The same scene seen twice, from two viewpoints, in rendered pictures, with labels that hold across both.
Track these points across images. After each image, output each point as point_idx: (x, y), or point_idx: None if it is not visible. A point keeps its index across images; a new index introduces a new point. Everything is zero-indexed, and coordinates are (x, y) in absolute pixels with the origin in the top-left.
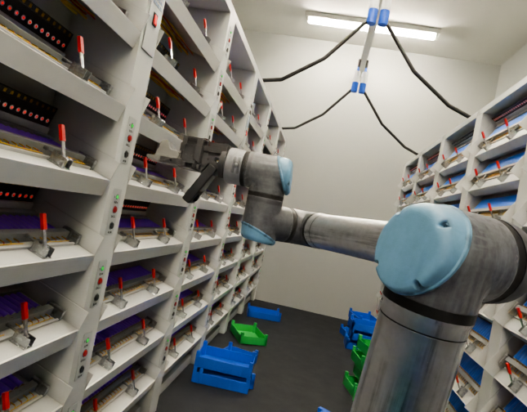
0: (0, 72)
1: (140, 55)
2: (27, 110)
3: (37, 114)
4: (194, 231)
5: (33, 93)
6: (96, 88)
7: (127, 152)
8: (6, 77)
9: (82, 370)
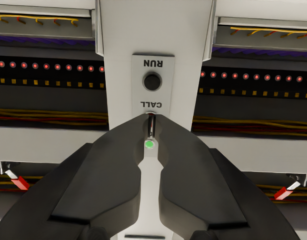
0: (256, 103)
1: (160, 230)
2: (241, 78)
3: (223, 78)
4: None
5: (207, 96)
6: (293, 172)
7: (156, 88)
8: (249, 101)
9: None
